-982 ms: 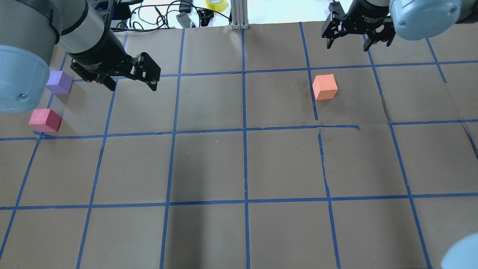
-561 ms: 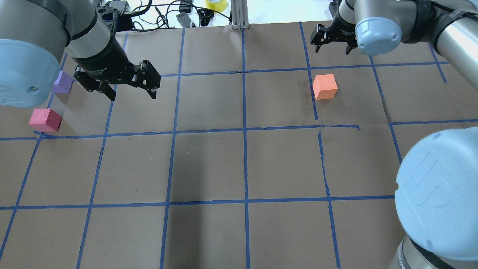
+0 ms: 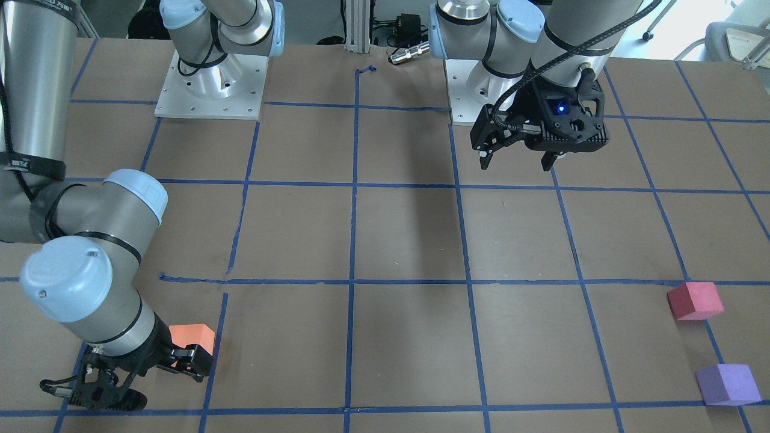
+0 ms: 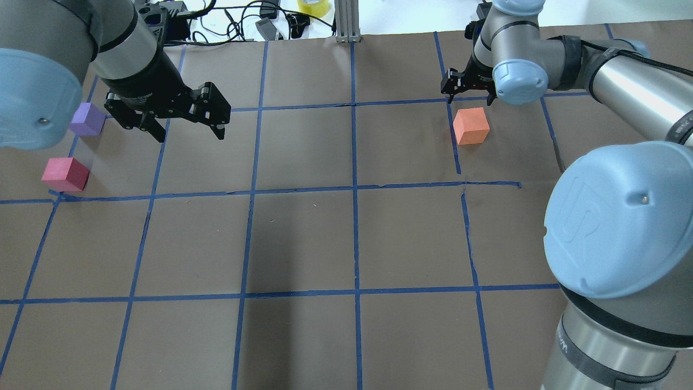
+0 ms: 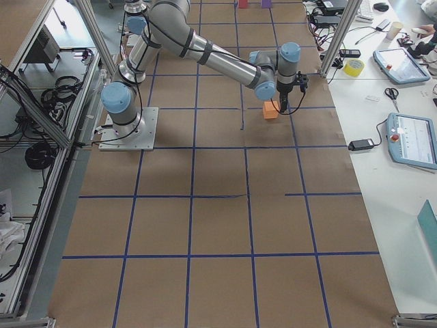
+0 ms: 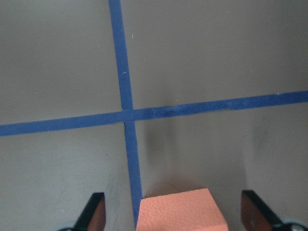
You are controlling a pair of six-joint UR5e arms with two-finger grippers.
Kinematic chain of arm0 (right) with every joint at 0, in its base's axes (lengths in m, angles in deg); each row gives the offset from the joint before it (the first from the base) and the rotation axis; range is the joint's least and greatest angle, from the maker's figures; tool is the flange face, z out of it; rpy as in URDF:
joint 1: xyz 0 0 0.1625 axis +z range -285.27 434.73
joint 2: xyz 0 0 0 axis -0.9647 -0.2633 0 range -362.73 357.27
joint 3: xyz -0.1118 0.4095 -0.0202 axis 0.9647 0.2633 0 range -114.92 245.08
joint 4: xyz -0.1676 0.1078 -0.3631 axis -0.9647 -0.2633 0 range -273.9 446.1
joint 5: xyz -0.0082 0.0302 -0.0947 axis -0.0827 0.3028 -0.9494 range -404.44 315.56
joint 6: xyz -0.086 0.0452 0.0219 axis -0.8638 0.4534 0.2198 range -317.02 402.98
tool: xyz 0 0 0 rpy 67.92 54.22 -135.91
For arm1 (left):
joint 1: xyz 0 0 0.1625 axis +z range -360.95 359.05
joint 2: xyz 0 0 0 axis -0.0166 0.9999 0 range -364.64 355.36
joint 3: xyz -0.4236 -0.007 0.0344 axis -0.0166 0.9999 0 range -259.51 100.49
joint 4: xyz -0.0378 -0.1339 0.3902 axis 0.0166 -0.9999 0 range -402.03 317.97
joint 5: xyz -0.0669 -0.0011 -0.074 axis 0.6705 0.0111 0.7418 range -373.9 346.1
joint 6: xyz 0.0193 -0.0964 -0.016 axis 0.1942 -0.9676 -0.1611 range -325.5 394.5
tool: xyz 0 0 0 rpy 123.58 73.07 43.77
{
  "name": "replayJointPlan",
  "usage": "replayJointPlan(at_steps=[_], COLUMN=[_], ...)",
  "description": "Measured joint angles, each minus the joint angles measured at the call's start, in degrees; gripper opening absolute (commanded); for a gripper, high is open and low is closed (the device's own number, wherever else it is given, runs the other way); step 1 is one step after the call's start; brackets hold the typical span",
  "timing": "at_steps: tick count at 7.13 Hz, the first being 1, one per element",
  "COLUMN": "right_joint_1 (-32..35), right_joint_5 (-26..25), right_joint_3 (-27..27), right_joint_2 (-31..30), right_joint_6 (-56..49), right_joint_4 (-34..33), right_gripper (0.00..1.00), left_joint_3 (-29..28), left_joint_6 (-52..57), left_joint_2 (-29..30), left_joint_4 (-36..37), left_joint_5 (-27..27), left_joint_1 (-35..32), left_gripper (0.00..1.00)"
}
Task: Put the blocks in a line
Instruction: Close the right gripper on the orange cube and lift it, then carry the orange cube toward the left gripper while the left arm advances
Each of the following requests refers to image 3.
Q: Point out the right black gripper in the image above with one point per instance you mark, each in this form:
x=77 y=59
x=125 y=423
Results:
x=157 y=344

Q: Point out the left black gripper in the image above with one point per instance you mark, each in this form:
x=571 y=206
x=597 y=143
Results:
x=535 y=106

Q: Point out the orange foam cube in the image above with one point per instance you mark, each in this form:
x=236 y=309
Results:
x=184 y=334

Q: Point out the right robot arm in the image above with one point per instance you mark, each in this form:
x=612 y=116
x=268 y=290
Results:
x=92 y=239

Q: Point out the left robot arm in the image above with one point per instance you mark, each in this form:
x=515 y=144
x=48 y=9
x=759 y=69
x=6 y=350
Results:
x=544 y=68

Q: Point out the pink foam cube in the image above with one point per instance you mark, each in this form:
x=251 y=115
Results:
x=695 y=301

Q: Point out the purple foam cube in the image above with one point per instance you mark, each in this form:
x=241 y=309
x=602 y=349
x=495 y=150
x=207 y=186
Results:
x=727 y=385

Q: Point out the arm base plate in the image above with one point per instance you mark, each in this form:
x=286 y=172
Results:
x=232 y=90
x=470 y=86

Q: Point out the aluminium frame post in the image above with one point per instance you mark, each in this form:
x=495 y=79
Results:
x=357 y=25

